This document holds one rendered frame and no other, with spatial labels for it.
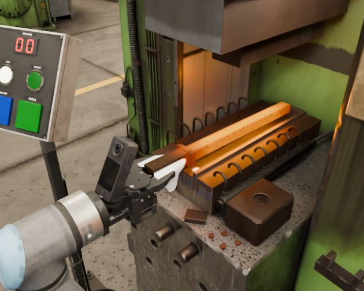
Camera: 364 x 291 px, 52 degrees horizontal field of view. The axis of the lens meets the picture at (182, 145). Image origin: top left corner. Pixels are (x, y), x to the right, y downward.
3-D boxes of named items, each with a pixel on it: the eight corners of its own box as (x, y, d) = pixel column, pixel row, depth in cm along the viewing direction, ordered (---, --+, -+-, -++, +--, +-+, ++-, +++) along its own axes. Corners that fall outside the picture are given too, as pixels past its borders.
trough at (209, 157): (196, 179, 79) (196, 174, 78) (179, 168, 82) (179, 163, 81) (305, 115, 102) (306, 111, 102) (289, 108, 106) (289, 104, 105)
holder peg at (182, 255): (185, 267, 75) (185, 258, 74) (175, 258, 77) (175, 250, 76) (199, 256, 78) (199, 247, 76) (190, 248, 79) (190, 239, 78)
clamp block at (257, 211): (256, 248, 72) (260, 224, 68) (223, 224, 77) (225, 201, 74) (291, 219, 79) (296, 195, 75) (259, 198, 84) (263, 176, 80)
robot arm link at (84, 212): (51, 191, 63) (79, 222, 57) (77, 179, 66) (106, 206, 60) (61, 228, 68) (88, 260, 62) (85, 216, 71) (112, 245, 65)
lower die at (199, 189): (211, 216, 79) (212, 185, 75) (152, 174, 92) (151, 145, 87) (316, 144, 103) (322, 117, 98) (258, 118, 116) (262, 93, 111)
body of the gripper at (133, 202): (137, 192, 77) (86, 220, 71) (134, 159, 73) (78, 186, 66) (160, 211, 73) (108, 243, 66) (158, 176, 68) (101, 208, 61)
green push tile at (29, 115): (37, 133, 96) (41, 104, 95) (14, 127, 98) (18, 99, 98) (41, 133, 98) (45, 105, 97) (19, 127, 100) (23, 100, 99)
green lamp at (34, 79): (34, 92, 96) (31, 77, 93) (27, 86, 98) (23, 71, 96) (46, 89, 97) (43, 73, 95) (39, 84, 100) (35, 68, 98)
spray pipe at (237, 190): (222, 214, 76) (223, 203, 75) (212, 207, 78) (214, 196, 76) (312, 151, 96) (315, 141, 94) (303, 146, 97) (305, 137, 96)
